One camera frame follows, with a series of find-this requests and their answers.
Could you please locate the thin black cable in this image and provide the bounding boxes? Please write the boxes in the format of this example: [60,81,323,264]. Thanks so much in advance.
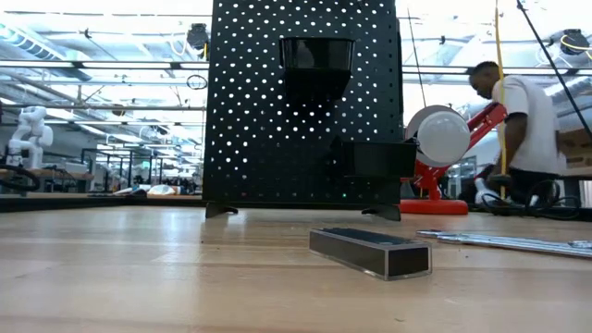
[515,0,592,141]

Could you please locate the black reel yellow cable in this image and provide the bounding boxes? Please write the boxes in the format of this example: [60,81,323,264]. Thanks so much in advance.
[558,28,592,57]

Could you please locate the wooden table under box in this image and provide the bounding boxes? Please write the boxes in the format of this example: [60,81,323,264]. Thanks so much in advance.
[557,166,592,208]

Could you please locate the black tapered pegboard bin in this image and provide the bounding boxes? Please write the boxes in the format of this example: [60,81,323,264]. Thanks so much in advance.
[278,36,357,102]

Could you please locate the black tangled cables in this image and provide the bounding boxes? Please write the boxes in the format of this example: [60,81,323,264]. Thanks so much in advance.
[479,179,585,221]

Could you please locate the red desk lamp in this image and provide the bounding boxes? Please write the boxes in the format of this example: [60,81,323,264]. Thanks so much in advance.
[397,101,510,216]

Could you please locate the black ceiling cable reel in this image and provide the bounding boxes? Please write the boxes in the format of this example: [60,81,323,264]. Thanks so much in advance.
[186,22,210,51]

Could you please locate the white humanoid robot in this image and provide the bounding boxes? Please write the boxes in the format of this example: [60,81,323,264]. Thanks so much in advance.
[6,105,55,170]

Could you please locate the cardboard box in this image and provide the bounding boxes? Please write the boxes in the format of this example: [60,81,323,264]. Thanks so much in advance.
[557,128,592,170]

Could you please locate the black perforated pegboard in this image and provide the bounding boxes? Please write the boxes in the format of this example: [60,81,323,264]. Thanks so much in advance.
[202,0,404,222]

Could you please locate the black cable loop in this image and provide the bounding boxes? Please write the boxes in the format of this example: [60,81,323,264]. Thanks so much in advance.
[0,163,43,193]

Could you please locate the white light bulb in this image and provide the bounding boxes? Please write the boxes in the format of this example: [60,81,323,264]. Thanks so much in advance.
[415,110,473,166]

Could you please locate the black rectangular bar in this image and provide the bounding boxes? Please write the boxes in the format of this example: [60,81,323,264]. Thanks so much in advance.
[308,227,434,282]

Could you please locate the person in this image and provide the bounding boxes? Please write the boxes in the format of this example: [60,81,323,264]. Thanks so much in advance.
[466,60,569,207]

